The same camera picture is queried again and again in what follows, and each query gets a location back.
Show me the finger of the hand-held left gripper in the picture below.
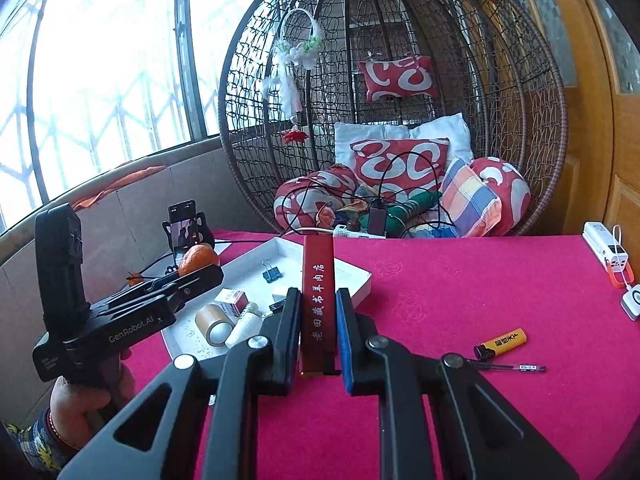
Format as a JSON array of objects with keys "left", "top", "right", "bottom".
[
  {"left": 165, "top": 264, "right": 225, "bottom": 311},
  {"left": 90, "top": 276, "right": 181, "bottom": 316}
]

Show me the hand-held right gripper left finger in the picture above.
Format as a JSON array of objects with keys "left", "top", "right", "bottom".
[{"left": 57, "top": 287, "right": 303, "bottom": 480}]

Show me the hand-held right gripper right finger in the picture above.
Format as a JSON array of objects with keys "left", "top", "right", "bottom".
[{"left": 335, "top": 287, "right": 581, "bottom": 480}]

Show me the tangerine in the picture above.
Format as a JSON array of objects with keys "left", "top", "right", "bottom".
[{"left": 178, "top": 243, "right": 221, "bottom": 277}]

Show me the white tray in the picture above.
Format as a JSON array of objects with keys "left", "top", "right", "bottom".
[{"left": 161, "top": 236, "right": 373, "bottom": 358}]

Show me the red rectangular bar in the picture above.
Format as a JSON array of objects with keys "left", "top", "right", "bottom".
[{"left": 299, "top": 236, "right": 343, "bottom": 377}]

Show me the person's left forearm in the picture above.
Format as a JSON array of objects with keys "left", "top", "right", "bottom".
[{"left": 0, "top": 407, "right": 81, "bottom": 476}]

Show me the person's left hand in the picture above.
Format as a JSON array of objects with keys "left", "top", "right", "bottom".
[{"left": 49, "top": 352, "right": 136, "bottom": 448}]

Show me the small white red box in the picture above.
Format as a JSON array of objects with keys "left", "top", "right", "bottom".
[{"left": 214, "top": 288, "right": 250, "bottom": 317}]

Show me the brown tape roll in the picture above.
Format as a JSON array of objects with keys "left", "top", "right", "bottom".
[{"left": 195, "top": 304, "right": 235, "bottom": 347}]

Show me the small white bottle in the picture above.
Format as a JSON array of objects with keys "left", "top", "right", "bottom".
[{"left": 225, "top": 301, "right": 263, "bottom": 350}]

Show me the phone on black stand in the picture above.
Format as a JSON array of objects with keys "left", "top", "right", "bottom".
[{"left": 161, "top": 210, "right": 216, "bottom": 263}]

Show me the black smartphone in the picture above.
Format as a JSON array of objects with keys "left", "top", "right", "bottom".
[{"left": 168, "top": 200, "right": 198, "bottom": 256}]

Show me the white power strip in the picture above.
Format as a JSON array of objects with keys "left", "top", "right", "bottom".
[{"left": 332, "top": 225, "right": 386, "bottom": 240}]

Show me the orange cloth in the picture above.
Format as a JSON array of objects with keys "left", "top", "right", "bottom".
[{"left": 70, "top": 165, "right": 168, "bottom": 211}]

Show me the magenta tablecloth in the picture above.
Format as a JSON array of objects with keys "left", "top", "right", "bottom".
[{"left": 127, "top": 230, "right": 640, "bottom": 480}]

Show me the long red white cushion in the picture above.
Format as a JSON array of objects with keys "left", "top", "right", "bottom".
[{"left": 274, "top": 164, "right": 358, "bottom": 233}]

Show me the green folded umbrella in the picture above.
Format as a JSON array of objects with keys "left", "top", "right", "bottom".
[{"left": 370, "top": 189, "right": 443, "bottom": 223}]

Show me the yellow lighter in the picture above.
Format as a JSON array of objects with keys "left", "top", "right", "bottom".
[{"left": 474, "top": 328, "right": 528, "bottom": 360}]

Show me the black gel pen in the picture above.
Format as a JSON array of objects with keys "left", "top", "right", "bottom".
[{"left": 462, "top": 357, "right": 547, "bottom": 375}]

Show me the plaid pillow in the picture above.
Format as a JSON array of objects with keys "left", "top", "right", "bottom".
[{"left": 440, "top": 157, "right": 502, "bottom": 238}]

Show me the square red white pillow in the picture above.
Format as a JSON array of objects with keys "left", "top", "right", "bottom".
[{"left": 350, "top": 137, "right": 451, "bottom": 193}]

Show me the window with metal grille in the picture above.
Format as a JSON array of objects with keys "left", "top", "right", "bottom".
[{"left": 0, "top": 0, "right": 281, "bottom": 231}]

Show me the round red white cushion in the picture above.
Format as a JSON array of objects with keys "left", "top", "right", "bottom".
[{"left": 470, "top": 156, "right": 532, "bottom": 237}]

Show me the white dreamcatcher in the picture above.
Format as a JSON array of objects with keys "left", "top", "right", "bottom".
[{"left": 260, "top": 7, "right": 325, "bottom": 146}]

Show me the small red white pillow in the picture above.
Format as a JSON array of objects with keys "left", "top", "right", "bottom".
[{"left": 359, "top": 55, "right": 437, "bottom": 103}]

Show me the white power bank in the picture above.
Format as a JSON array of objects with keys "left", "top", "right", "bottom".
[{"left": 582, "top": 221, "right": 628, "bottom": 271}]

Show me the white square charger pad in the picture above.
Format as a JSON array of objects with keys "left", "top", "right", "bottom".
[{"left": 621, "top": 284, "right": 640, "bottom": 321}]

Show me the brown wicker hanging chair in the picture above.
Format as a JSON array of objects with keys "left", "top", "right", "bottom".
[{"left": 218, "top": 0, "right": 568, "bottom": 238}]

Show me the black cable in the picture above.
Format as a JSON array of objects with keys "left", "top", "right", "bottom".
[{"left": 280, "top": 152, "right": 458, "bottom": 238}]

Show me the orange strap loop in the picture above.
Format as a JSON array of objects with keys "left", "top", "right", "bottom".
[{"left": 607, "top": 255, "right": 635, "bottom": 290}]

